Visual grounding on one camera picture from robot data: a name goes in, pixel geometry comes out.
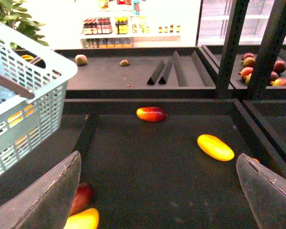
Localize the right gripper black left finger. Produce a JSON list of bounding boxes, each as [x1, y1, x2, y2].
[[0, 151, 82, 229]]

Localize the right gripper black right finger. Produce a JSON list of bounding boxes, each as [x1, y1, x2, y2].
[[236, 154, 286, 229]]

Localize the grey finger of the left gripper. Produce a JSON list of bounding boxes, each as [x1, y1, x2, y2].
[[0, 74, 35, 99]]

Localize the light blue plastic basket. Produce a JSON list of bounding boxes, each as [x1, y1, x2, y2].
[[0, 22, 78, 176]]

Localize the red mango near finger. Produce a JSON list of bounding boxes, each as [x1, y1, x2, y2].
[[69, 182, 94, 217]]

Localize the yellow mango bottom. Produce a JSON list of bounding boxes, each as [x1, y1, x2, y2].
[[64, 208, 99, 229]]

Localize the yellow mango on tray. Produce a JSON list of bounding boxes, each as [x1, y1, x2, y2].
[[197, 134, 235, 162]]

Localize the black mango tray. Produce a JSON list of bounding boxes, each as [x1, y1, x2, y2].
[[64, 99, 286, 229]]

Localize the red yellow mango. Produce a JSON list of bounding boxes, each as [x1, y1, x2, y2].
[[136, 106, 167, 123]]

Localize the green potted plant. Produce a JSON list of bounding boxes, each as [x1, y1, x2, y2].
[[0, 0, 49, 46]]

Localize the white shelf with bottles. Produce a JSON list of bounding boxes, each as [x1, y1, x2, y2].
[[80, 0, 181, 49]]

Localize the pile of red mangoes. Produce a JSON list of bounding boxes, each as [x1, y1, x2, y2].
[[238, 52, 286, 87]]

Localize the black triangular dividers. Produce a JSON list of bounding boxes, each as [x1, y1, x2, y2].
[[147, 51, 215, 88]]

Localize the black metal post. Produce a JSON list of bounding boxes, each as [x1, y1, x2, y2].
[[215, 0, 286, 100]]

